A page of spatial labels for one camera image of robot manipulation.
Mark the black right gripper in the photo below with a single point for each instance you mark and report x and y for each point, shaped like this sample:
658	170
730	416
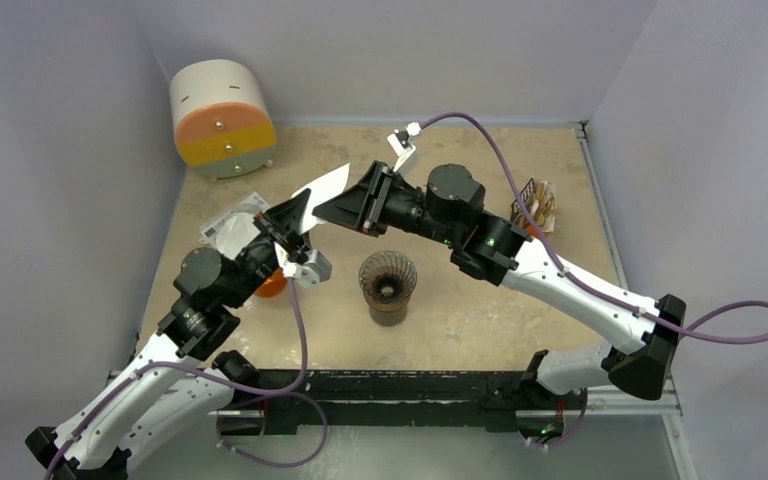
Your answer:
376	198

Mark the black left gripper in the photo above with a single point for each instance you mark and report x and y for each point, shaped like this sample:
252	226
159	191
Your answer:
287	217

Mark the clear plastic filter packet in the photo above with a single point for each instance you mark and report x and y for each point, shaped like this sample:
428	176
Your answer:
251	203

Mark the orange glass carafe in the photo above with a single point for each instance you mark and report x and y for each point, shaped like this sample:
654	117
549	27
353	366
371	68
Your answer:
272	286

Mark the grey glass carafe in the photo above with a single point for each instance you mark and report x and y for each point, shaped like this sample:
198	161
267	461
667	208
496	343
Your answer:
388	318

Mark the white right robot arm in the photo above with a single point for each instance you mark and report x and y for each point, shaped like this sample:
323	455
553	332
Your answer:
638	343

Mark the orange coffee filter box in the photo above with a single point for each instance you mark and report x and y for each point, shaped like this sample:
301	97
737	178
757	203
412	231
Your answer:
540	199

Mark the white round drawer cabinet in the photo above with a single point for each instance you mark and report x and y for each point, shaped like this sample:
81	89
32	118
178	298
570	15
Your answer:
221	125

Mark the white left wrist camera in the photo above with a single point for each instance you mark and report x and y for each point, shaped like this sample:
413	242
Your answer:
317	269

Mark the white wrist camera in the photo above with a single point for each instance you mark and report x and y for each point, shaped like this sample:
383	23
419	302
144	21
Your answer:
317	269
402	143

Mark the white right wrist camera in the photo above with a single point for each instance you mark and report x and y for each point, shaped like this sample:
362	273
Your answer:
402	143

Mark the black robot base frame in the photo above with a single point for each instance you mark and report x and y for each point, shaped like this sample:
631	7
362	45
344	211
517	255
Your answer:
496	401

